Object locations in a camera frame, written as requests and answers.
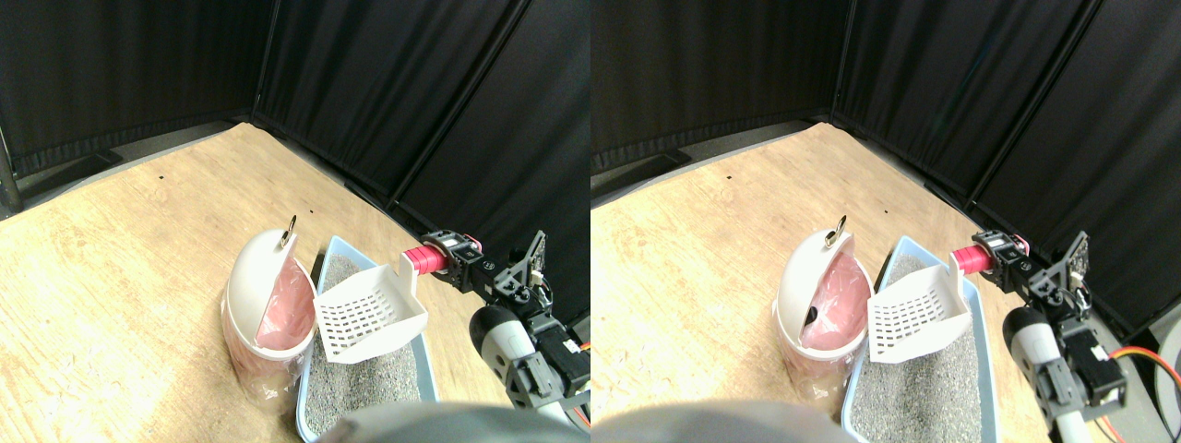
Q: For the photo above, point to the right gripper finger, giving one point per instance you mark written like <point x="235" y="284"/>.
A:
<point x="1008" y="251"/>
<point x="463" y="249"/>

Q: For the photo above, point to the black lump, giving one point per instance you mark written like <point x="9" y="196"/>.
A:
<point x="810" y="316"/>

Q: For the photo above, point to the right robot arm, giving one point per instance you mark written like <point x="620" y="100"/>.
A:
<point x="517" y="351"/>
<point x="1052" y="369"/>

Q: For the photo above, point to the curtain stand pole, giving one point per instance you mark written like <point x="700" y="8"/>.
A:
<point x="266" y="60"/>
<point x="459" y="103"/>
<point x="7" y="175"/>
<point x="1033" y="103"/>
<point x="838" y="60"/>

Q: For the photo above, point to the blue litter tray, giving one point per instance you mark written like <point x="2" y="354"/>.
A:
<point x="923" y="388"/>
<point x="369" y="388"/>

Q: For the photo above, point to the grey and white round board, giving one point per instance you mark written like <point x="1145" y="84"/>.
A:
<point x="1172" y="355"/>

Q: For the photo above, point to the white bin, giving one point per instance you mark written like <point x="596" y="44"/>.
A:
<point x="254" y="286"/>
<point x="803" y="277"/>

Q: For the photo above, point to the black bracket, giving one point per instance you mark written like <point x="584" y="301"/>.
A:
<point x="530" y="258"/>
<point x="1072" y="260"/>

